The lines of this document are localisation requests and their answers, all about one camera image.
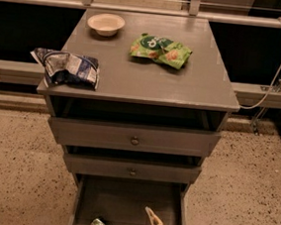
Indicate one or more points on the round brass top knob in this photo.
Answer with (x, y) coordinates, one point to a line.
(134, 141)

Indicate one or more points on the green chip bag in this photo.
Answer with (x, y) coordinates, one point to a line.
(160, 50)

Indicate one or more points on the grey open bottom drawer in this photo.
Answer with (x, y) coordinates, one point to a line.
(122, 201)

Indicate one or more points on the grey top drawer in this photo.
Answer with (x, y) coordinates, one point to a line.
(105, 135)

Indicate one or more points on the grey wooden drawer cabinet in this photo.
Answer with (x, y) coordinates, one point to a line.
(137, 91)

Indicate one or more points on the white bowl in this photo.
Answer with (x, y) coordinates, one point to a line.
(106, 25)

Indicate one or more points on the grey middle drawer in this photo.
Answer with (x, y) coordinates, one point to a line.
(120, 168)

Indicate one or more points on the blue white chip bag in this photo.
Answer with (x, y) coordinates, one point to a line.
(65, 67)

